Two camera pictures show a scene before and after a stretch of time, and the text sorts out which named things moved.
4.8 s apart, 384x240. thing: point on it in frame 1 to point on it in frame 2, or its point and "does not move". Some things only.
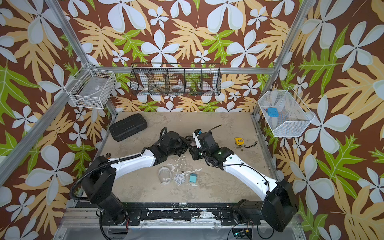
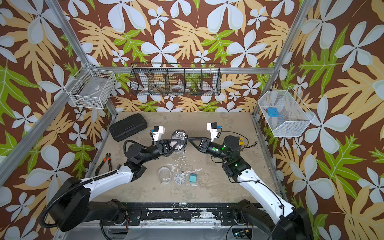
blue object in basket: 273,112 does not move
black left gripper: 185,144 to 163,147
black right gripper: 194,152 to 206,142
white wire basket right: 294,115 does not move
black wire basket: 149,79 does not move
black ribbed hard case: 128,126 does not move
